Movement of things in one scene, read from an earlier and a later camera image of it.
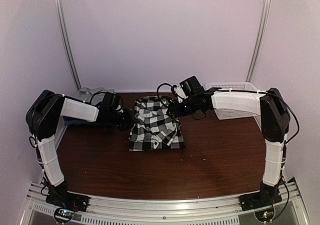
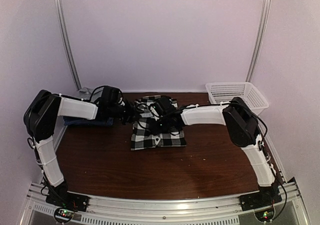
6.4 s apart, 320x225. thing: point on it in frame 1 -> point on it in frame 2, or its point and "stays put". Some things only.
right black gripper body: x=191 y=107 -> x=165 y=126
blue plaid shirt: x=69 y=121 stays put
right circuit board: x=265 y=214 stays put
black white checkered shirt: x=156 y=129 stays put
